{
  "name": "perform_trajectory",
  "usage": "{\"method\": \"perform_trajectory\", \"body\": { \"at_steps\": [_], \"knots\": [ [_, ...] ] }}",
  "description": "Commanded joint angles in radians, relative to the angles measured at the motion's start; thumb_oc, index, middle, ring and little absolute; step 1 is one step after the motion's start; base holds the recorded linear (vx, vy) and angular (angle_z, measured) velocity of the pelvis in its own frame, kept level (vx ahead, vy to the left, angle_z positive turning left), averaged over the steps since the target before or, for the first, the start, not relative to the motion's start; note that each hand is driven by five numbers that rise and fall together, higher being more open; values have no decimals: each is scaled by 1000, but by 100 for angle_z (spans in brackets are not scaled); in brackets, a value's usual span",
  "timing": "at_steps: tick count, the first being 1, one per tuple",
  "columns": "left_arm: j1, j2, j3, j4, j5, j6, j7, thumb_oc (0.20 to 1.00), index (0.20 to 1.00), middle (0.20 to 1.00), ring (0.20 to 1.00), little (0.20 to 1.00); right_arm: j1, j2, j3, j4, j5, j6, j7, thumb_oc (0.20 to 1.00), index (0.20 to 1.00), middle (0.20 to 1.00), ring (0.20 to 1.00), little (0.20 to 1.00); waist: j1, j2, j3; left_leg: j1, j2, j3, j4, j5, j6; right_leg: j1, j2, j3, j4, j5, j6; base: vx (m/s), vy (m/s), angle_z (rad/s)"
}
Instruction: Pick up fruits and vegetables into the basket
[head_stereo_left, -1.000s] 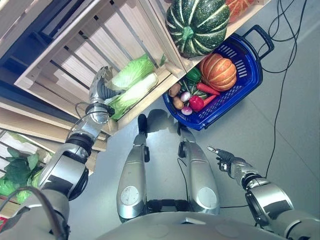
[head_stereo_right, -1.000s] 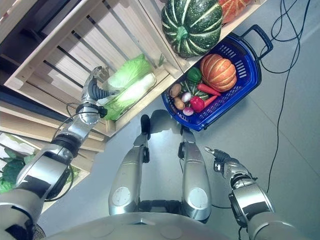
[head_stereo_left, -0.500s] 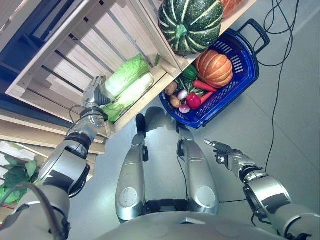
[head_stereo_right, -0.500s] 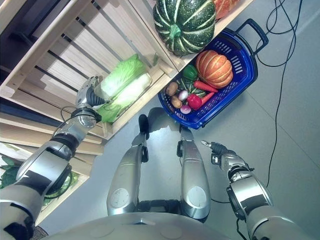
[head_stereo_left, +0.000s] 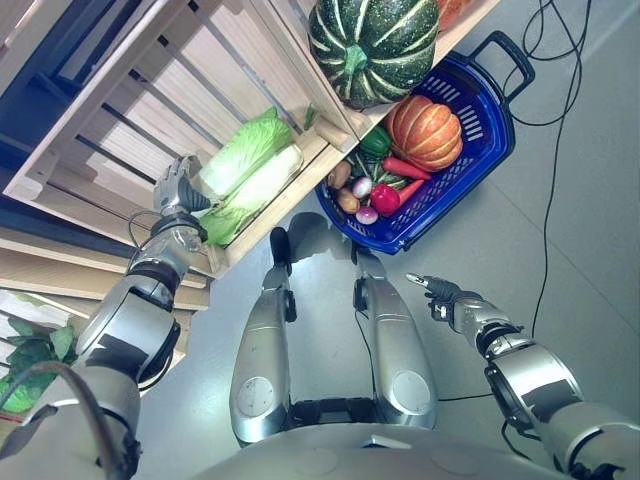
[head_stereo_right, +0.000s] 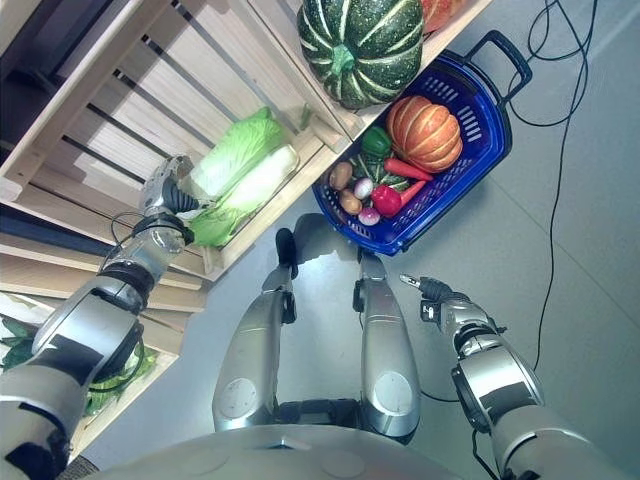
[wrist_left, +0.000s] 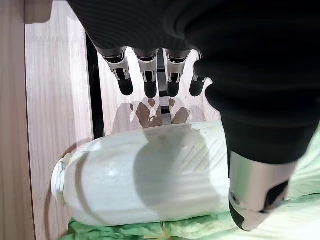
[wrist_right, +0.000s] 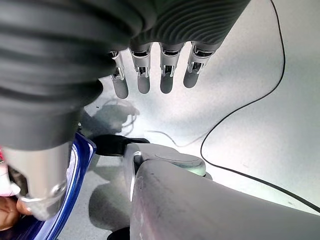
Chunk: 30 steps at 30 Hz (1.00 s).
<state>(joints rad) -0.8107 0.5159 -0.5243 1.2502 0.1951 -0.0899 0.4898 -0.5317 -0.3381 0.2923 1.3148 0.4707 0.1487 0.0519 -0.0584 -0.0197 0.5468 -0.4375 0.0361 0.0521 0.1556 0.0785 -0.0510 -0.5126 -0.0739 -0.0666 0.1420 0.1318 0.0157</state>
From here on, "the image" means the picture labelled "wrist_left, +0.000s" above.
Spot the black vertical frame bar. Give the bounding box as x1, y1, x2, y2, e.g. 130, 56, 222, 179
85, 32, 105, 140

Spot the light wooden side board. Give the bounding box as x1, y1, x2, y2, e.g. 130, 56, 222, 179
0, 0, 54, 240

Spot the white napa cabbage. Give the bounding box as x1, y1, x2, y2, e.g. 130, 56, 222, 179
51, 119, 320, 228

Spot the black and white post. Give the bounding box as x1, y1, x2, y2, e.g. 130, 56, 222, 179
156, 48, 172, 126

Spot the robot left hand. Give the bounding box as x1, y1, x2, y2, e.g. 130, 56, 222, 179
67, 0, 320, 232

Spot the green leafy cabbage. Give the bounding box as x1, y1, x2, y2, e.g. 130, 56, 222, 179
66, 193, 320, 240

